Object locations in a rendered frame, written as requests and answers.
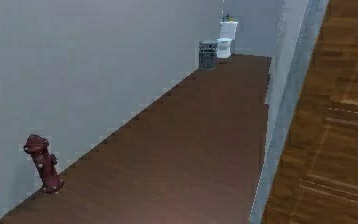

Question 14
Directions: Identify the white toilet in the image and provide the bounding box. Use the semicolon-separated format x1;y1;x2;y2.
215;20;239;60

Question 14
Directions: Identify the dark red fire hydrant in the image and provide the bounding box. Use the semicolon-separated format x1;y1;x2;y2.
22;133;65;195

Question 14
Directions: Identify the grey mesh waste bin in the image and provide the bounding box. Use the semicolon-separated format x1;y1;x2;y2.
198;40;219;71

